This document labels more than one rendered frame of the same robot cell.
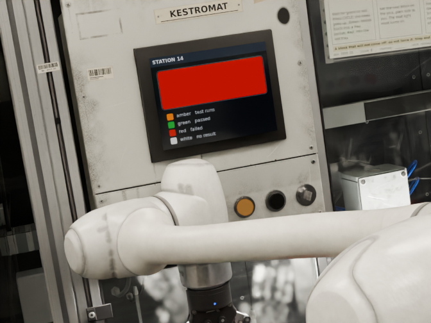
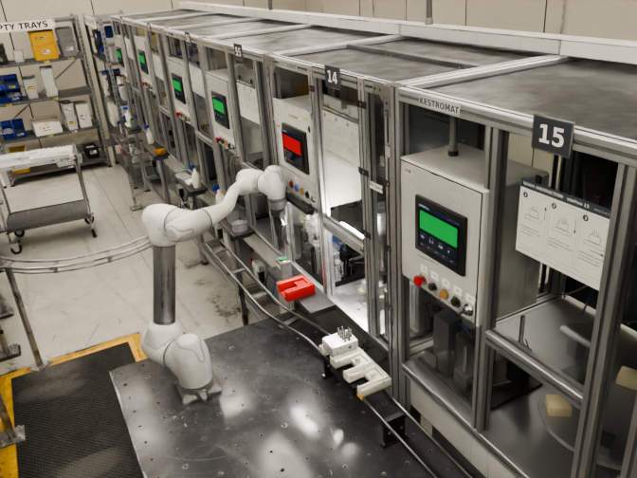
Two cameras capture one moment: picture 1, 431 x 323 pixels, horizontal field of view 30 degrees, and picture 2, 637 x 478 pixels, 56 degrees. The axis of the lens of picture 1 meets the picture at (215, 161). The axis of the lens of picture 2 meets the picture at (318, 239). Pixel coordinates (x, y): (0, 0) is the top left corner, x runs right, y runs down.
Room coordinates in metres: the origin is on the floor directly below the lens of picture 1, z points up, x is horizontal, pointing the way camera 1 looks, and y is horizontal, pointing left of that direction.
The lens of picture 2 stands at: (0.92, -2.70, 2.43)
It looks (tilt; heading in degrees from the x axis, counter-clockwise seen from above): 25 degrees down; 78
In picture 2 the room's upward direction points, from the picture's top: 4 degrees counter-clockwise
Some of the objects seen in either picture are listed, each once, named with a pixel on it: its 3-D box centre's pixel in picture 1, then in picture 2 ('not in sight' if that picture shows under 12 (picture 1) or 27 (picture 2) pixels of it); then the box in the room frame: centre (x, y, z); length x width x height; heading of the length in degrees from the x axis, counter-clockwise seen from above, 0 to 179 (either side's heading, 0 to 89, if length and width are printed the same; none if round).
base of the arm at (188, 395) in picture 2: not in sight; (197, 385); (0.80, -0.43, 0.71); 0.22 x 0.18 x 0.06; 103
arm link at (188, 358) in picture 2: not in sight; (190, 358); (0.79, -0.40, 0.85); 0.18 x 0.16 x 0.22; 128
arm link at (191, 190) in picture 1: (188, 206); (273, 181); (1.31, 0.06, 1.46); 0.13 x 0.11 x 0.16; 128
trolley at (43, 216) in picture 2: not in sight; (44, 195); (-0.53, 3.43, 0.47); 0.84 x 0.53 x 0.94; 7
